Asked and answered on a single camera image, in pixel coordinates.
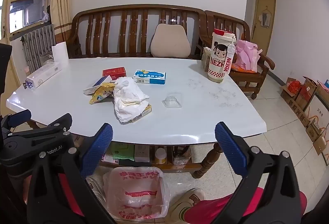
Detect grey radiator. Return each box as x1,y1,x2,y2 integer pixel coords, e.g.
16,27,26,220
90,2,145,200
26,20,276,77
22,24,56,72

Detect hanger with cloth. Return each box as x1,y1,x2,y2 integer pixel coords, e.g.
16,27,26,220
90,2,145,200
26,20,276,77
258,6,273,27

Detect small white blue box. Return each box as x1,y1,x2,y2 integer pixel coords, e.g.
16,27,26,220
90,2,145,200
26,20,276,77
83,75,112,96

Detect white red printed plastic bag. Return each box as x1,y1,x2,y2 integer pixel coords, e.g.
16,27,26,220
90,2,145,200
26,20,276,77
103,167,170,221

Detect clear plastic box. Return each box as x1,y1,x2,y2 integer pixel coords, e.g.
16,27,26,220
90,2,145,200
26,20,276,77
172,146,192,165

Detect white shoe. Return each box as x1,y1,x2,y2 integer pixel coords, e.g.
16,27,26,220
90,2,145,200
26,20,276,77
86,177,106,204
170,188,206,222

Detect cardboard box red label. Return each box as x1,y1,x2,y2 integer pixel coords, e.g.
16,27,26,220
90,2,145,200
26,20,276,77
295,76,319,112

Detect wooden armchair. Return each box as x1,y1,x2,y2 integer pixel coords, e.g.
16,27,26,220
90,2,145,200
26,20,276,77
204,10,275,100

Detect clear plastic container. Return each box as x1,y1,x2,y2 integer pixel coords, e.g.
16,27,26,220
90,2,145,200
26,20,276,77
162,93,183,109

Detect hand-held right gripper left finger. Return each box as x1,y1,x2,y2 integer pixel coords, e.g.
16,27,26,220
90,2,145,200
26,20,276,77
27,123,116,224

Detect long white box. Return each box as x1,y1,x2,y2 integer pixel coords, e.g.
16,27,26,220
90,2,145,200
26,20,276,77
26,61,63,89

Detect beige box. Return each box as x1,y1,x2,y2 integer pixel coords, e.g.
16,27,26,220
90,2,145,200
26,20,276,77
201,47,214,71

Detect flat yellow box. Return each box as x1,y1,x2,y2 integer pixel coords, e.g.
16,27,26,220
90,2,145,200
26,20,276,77
131,104,153,123

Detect orange cloth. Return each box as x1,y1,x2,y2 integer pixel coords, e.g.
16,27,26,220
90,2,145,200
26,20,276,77
231,64,256,73

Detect large cardboard box orange print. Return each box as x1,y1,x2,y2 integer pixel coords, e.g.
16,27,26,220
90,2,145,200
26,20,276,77
304,85,329,128

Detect cartoon printed tumbler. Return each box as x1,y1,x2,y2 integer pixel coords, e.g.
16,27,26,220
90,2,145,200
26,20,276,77
208,29,236,83

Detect white cardboard box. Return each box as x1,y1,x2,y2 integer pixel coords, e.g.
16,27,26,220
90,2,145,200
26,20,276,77
134,145,151,163

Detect wooden sofa bench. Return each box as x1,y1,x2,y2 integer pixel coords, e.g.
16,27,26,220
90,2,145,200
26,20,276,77
67,4,206,60

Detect crumpled white tissue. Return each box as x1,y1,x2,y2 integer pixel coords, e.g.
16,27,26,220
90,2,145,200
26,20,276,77
112,77,150,124

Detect pink plastic bag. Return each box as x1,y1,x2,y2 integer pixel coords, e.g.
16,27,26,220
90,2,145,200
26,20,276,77
233,40,261,72

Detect blue white medicine box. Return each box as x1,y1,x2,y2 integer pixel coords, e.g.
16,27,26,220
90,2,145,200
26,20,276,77
133,69,166,85

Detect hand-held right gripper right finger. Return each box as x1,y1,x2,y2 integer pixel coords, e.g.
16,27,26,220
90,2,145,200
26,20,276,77
215,122,304,224

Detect open cardboard box red contents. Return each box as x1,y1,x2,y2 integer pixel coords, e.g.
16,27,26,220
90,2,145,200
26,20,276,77
280,77,303,105

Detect yellow snack wrapper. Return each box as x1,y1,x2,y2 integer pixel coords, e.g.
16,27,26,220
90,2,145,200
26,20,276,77
89,82,115,104

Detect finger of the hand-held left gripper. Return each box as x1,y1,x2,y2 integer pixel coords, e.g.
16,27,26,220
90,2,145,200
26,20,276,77
0,109,32,137
2,113,73,145

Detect beige cushion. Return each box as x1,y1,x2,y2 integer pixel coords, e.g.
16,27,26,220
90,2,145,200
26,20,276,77
150,24,191,58

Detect green packet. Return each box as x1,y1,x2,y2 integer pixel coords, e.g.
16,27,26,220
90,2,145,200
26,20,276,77
108,144,135,161

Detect white bottle yellow label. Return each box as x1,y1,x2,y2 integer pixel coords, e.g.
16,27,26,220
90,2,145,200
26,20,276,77
154,147,167,164

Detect yellow door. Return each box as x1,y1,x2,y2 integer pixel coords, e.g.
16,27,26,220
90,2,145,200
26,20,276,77
250,0,277,53

